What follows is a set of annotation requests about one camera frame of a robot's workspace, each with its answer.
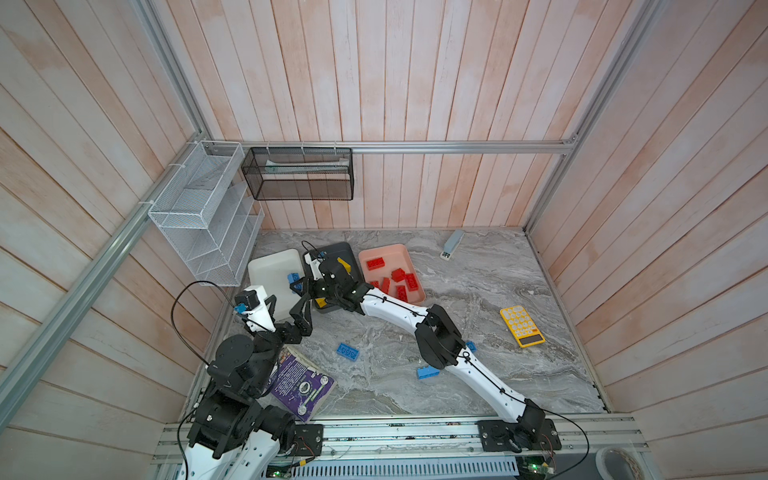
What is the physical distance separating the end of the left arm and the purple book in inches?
11.6

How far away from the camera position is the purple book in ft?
2.57

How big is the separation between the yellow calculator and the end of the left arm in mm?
671

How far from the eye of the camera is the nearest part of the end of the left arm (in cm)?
51
